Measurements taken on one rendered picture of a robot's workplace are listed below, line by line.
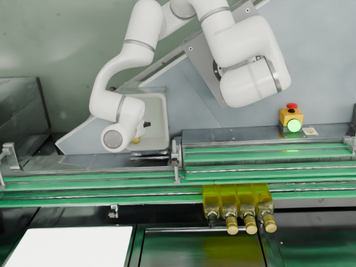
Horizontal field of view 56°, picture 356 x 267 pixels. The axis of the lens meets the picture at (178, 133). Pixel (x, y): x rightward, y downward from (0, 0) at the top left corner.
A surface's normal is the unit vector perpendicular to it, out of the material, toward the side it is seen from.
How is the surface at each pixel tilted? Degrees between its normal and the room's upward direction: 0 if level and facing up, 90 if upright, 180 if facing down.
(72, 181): 90
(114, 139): 15
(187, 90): 0
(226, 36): 40
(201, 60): 4
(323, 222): 89
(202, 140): 90
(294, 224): 89
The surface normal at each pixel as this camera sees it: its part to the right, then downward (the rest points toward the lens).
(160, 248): -0.06, -0.90
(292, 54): -0.04, 0.44
